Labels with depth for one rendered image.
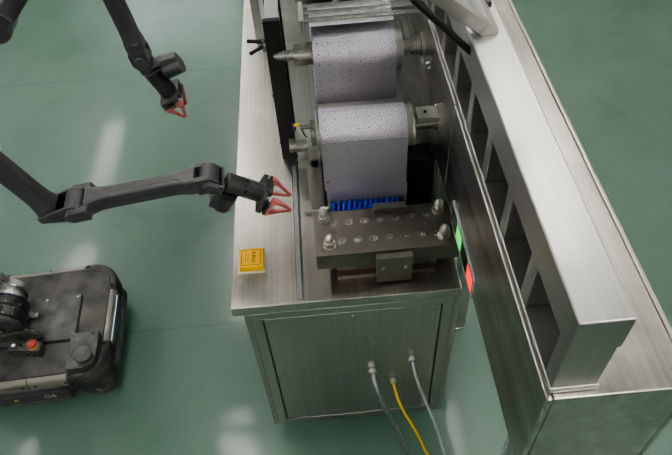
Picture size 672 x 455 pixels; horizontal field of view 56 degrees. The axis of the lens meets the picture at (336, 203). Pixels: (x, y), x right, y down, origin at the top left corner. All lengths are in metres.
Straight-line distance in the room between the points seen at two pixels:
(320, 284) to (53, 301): 1.37
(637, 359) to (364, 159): 0.90
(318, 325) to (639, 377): 1.03
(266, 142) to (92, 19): 2.94
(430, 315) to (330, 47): 0.84
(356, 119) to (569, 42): 2.90
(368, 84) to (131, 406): 1.65
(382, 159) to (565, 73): 2.55
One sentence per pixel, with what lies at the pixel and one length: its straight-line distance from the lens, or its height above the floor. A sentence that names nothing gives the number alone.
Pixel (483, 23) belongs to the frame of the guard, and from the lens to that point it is 1.39.
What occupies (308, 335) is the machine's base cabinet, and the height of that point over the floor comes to 0.71.
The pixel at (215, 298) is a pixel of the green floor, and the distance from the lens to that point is 2.99.
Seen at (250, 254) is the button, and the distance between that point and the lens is 1.92.
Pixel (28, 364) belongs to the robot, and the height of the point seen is 0.24.
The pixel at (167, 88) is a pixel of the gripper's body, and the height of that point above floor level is 1.16.
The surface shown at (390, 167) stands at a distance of 1.80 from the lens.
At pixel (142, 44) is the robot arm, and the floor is 1.33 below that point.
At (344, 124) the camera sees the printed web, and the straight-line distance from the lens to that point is 1.71.
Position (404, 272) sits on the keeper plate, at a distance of 1.82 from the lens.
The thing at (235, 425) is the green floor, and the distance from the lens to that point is 2.68.
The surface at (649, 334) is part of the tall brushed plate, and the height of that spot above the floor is 1.44.
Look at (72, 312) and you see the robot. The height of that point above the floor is 0.26.
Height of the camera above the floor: 2.42
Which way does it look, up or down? 48 degrees down
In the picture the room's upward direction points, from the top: 4 degrees counter-clockwise
